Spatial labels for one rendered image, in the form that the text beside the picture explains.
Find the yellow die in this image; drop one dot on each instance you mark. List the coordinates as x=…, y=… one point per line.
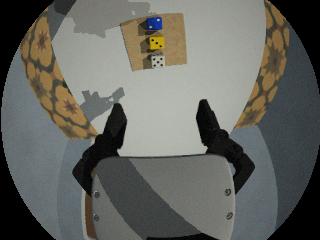
x=156, y=42

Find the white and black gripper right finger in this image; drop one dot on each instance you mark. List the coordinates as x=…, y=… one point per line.
x=218, y=142

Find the tan flat mat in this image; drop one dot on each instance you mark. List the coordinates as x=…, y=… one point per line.
x=136, y=38

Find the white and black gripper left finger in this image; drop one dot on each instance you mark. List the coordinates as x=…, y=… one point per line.
x=112, y=137

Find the white die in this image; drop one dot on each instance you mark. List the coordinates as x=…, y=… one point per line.
x=157, y=60

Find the blue die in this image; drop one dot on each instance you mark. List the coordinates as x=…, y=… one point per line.
x=154, y=23

